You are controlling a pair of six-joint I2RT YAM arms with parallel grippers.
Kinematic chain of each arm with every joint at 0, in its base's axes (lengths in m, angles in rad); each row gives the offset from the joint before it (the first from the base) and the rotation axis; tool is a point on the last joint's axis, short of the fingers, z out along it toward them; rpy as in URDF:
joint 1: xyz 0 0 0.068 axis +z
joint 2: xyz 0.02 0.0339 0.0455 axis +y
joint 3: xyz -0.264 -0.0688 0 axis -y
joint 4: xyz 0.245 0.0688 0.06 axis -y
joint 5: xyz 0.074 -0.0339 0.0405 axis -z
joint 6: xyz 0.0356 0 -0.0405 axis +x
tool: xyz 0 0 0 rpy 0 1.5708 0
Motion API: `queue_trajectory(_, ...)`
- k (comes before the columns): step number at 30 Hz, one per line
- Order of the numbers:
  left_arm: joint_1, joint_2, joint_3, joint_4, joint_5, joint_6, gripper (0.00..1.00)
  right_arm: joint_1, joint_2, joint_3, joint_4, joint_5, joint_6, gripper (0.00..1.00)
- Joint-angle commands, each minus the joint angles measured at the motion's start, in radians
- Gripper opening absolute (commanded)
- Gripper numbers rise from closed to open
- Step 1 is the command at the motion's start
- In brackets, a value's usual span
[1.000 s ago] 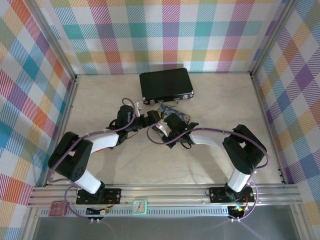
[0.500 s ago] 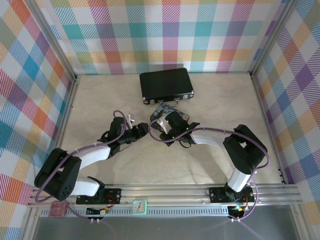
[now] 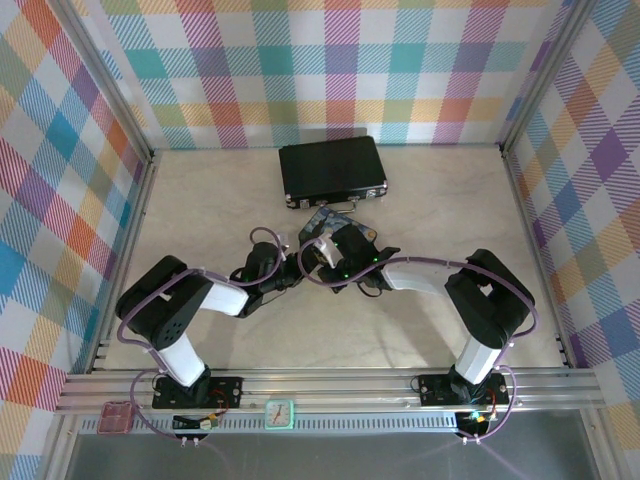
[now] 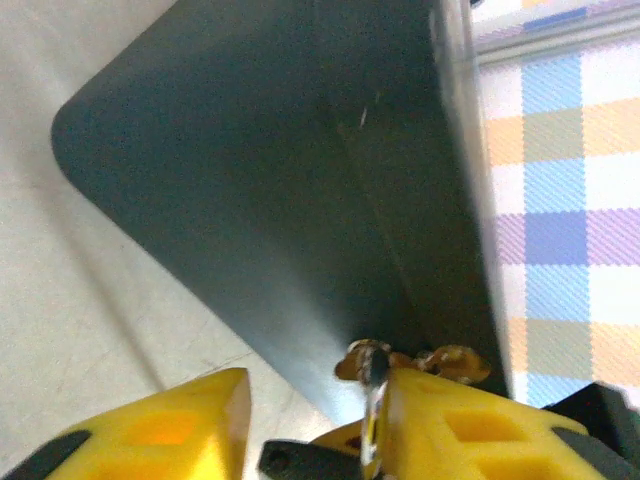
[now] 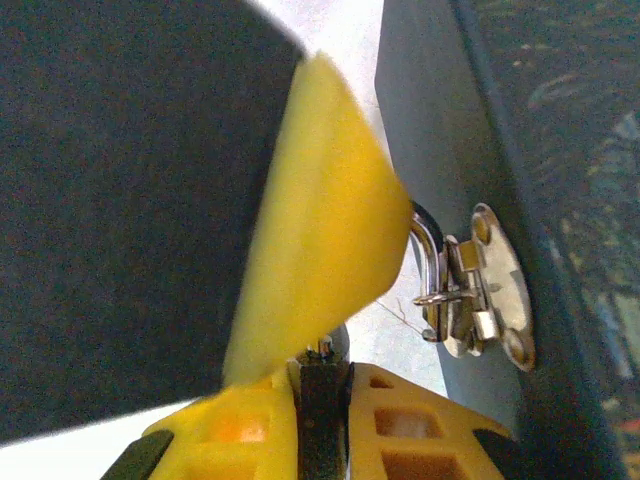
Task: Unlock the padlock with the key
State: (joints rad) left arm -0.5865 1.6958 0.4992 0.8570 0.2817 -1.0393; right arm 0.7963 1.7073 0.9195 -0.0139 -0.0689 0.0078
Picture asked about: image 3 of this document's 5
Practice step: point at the dark blue lockable box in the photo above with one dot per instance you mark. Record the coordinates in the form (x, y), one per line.
(325, 222)

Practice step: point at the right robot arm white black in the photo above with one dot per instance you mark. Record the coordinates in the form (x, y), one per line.
(480, 305)

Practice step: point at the black hard case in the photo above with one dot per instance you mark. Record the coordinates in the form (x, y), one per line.
(332, 170)

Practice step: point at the mint green square clock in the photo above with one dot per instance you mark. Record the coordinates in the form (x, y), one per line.
(280, 414)

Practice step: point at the pink transparent small box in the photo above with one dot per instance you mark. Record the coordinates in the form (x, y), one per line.
(115, 418)

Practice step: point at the aluminium mounting rail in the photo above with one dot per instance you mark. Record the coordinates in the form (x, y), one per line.
(330, 387)

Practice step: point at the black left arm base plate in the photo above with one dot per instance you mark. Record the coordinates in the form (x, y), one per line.
(225, 392)

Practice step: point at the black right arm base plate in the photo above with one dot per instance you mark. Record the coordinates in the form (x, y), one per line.
(435, 390)

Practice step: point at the aluminium frame post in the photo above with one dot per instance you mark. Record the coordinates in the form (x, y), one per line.
(542, 75)
(107, 80)

